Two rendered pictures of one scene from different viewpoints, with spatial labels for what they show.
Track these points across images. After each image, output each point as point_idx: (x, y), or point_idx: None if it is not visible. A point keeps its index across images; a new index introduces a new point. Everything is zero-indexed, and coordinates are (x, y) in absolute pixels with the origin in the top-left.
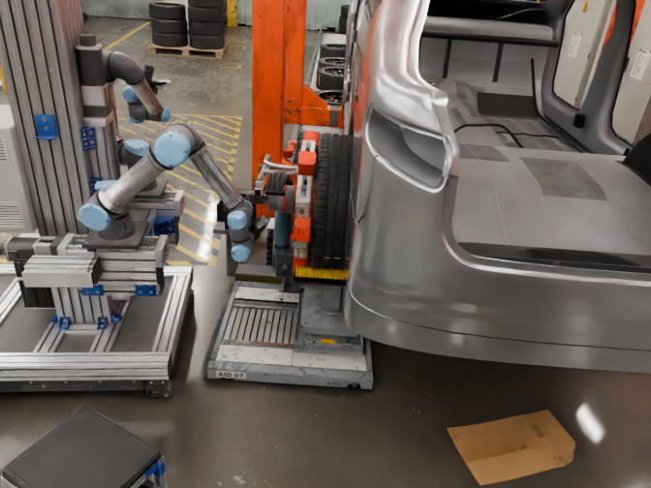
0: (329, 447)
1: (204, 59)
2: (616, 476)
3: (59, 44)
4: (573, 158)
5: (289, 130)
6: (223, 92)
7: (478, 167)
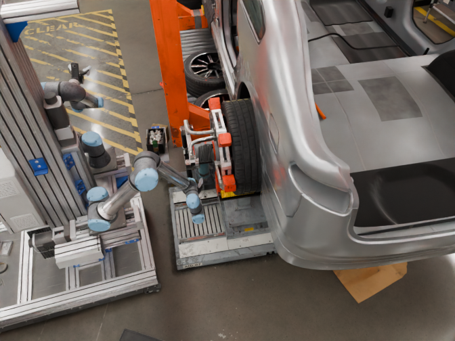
0: (267, 300)
1: None
2: (431, 276)
3: (36, 115)
4: (393, 71)
5: None
6: None
7: (334, 103)
